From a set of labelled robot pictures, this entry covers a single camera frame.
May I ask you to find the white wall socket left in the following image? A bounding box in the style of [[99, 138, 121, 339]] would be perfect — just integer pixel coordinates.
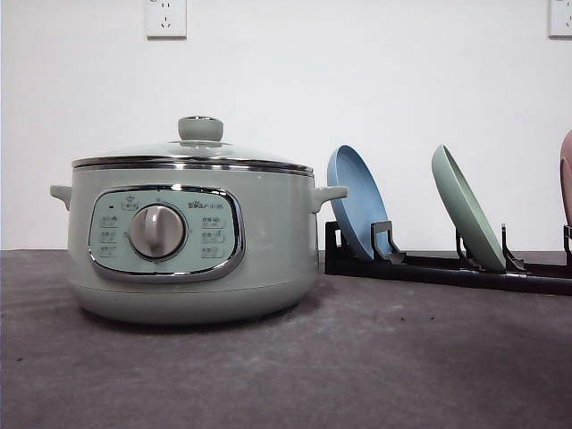
[[146, 0, 187, 42]]

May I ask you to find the green electric steamer pot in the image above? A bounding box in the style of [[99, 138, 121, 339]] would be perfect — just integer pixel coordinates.
[[50, 116, 348, 326]]

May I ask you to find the glass pot lid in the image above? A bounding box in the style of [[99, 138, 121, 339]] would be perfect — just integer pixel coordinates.
[[71, 114, 314, 173]]

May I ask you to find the black dish rack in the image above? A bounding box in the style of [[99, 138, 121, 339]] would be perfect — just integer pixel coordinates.
[[324, 221, 572, 294]]

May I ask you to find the white wall socket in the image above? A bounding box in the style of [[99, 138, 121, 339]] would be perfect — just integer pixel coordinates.
[[549, 0, 572, 42], [146, 0, 187, 42]]

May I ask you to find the pink plate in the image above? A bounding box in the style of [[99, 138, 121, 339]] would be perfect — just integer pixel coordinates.
[[559, 129, 572, 226]]

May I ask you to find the green plate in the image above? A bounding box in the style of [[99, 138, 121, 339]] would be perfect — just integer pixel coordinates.
[[431, 144, 507, 273]]

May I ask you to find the white wall socket right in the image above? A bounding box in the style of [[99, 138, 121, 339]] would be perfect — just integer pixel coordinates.
[[549, 0, 572, 42]]

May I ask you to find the blue plate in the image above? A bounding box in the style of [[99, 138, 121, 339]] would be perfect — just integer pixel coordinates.
[[327, 144, 390, 260]]

